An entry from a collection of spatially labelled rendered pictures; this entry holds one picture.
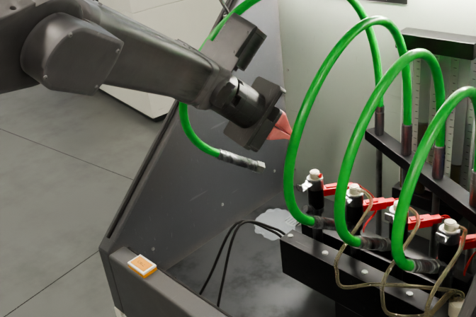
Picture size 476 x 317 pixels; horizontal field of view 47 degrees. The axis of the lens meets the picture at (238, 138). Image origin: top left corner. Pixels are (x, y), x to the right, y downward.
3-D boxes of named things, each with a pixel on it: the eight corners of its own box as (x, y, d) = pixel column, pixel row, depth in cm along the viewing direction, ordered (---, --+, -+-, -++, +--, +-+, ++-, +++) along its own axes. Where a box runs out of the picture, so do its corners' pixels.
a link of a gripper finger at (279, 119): (314, 132, 83) (274, 105, 77) (290, 172, 83) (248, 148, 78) (290, 118, 88) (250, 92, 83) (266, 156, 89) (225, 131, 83)
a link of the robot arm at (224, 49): (154, 66, 67) (210, 104, 66) (205, -14, 66) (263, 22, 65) (182, 80, 79) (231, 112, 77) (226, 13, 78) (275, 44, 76)
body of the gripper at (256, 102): (290, 92, 78) (255, 67, 74) (252, 153, 79) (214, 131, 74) (265, 81, 83) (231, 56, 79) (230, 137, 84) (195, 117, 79)
